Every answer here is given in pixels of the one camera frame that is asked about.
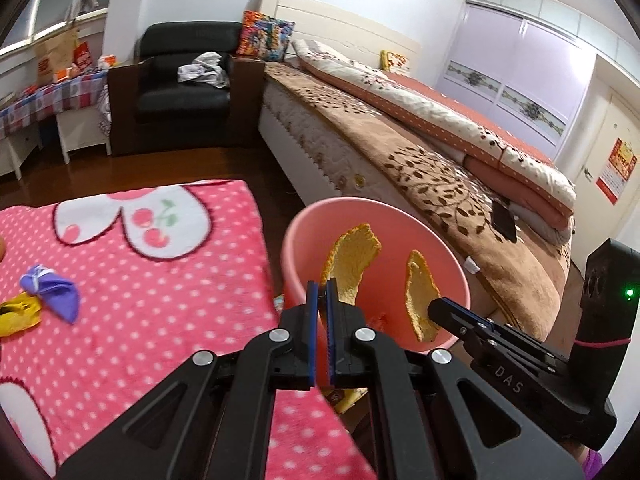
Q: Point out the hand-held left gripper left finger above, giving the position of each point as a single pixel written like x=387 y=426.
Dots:
x=311 y=332

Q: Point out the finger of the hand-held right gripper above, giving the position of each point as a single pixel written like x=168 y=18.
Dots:
x=445 y=317
x=477 y=316

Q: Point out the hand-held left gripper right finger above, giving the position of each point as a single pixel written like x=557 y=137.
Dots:
x=330 y=332

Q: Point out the narrow orange peel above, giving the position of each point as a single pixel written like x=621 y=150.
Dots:
x=422 y=295

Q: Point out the wide orange peel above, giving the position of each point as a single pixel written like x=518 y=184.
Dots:
x=350 y=260

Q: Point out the pink plastic bucket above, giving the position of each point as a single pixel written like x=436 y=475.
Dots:
x=390 y=230

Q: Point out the person's right forearm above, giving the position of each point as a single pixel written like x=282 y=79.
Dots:
x=592 y=462

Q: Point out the yellow packet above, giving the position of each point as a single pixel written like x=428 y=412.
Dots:
x=344 y=397

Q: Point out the black phone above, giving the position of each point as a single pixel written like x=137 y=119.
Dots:
x=504 y=220

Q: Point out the brown leaf pattern blanket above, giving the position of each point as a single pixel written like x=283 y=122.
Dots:
x=400 y=170

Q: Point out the pink polka dot blanket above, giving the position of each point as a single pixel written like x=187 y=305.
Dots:
x=150 y=310

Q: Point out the white bed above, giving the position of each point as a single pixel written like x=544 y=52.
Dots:
x=310 y=150

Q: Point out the floral orange quilt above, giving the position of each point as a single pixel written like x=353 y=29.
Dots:
x=450 y=120

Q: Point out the cream door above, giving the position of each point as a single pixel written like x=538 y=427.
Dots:
x=615 y=110

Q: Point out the purple crumpled wrapper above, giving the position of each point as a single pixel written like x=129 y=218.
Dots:
x=55 y=292

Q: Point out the yellow printed pillow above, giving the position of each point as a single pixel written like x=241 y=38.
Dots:
x=395 y=61

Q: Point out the lilac wardrobe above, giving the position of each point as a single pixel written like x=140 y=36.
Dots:
x=510 y=50

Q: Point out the black leather armchair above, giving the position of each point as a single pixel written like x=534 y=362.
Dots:
x=170 y=100

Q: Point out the crumpled white clothes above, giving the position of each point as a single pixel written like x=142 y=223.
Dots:
x=205 y=70

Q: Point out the yellow crumpled wrapper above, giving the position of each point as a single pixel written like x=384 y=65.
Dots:
x=17 y=315

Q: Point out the colourful printed cushion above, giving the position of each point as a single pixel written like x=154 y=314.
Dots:
x=265 y=35

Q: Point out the white side table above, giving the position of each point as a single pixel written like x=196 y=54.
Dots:
x=82 y=130

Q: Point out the white orange snack packet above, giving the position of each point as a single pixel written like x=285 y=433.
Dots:
x=107 y=61

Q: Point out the white drawer table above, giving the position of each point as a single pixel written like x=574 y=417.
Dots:
x=20 y=150

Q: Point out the checked tablecloth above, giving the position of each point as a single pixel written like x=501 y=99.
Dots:
x=50 y=100

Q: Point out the orange box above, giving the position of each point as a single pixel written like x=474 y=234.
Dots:
x=61 y=76

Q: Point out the red box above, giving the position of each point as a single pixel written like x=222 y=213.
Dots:
x=82 y=56

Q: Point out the brown paper bag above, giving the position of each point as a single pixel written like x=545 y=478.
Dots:
x=57 y=52

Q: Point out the curved window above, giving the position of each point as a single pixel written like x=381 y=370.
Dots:
x=45 y=10

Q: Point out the red wall calendar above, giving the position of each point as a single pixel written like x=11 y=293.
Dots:
x=620 y=170

